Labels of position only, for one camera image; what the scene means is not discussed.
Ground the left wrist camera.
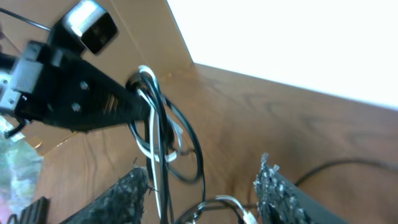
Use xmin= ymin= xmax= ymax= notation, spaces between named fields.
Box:
xmin=47 ymin=0 xmax=119 ymax=55

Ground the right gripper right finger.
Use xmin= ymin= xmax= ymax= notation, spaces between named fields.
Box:
xmin=254 ymin=153 xmax=346 ymax=224

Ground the black usb cable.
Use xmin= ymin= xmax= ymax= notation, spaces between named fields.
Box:
xmin=126 ymin=72 xmax=398 ymax=224

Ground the white usb cable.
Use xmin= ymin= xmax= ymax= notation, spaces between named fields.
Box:
xmin=135 ymin=64 xmax=259 ymax=224

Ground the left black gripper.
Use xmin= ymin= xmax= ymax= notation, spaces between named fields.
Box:
xmin=1 ymin=40 xmax=150 ymax=133

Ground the left camera black cable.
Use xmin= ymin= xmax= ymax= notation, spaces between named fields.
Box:
xmin=0 ymin=6 xmax=52 ymax=32

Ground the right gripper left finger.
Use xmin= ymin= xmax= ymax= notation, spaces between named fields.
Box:
xmin=63 ymin=167 xmax=149 ymax=224

